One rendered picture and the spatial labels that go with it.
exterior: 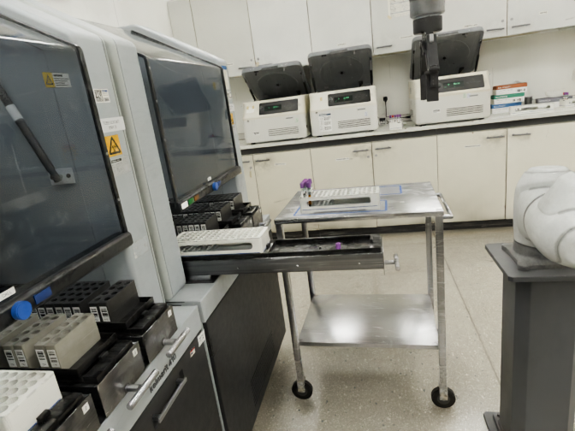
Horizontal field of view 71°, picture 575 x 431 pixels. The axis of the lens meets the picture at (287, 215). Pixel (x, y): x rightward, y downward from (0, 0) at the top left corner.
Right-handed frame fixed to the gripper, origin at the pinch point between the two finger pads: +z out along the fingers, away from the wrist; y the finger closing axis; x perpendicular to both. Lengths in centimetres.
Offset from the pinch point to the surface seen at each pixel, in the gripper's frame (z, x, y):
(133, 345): 40, 67, -60
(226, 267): 42, 62, -17
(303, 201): 34, 43, 22
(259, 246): 37, 51, -15
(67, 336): 33, 73, -68
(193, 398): 68, 66, -43
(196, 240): 34, 71, -15
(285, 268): 43, 43, -17
